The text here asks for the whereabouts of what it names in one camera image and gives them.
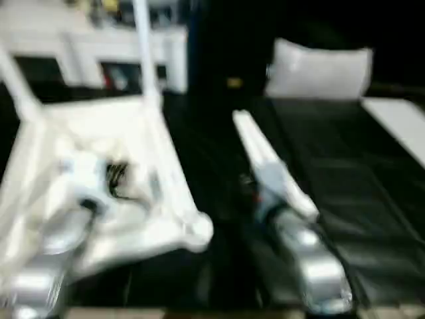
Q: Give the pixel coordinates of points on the white plastic table top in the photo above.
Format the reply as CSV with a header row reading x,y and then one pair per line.
x,y
99,133

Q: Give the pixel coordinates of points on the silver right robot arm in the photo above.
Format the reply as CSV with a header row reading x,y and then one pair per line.
x,y
315,262

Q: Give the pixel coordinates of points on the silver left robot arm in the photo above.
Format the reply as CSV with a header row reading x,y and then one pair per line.
x,y
33,285

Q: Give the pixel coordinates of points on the black work mat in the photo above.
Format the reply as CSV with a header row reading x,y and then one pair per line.
x,y
332,166

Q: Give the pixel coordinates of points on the small red box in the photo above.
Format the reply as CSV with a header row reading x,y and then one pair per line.
x,y
106,79

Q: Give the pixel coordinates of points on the small yellow label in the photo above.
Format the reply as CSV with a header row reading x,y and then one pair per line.
x,y
234,82

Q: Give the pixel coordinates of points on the grey cushion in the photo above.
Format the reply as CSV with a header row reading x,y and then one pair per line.
x,y
318,73

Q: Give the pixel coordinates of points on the white glass-door cabinet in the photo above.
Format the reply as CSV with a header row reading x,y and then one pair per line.
x,y
83,40

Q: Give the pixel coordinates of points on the white flat board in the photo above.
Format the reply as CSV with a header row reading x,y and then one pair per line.
x,y
398,119

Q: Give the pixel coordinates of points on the black clutter pile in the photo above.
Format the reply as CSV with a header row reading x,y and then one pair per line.
x,y
109,6

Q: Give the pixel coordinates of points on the grey helmet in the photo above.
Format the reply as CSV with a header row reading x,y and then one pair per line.
x,y
169,10

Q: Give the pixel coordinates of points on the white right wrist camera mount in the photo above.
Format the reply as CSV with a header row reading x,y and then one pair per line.
x,y
272,176

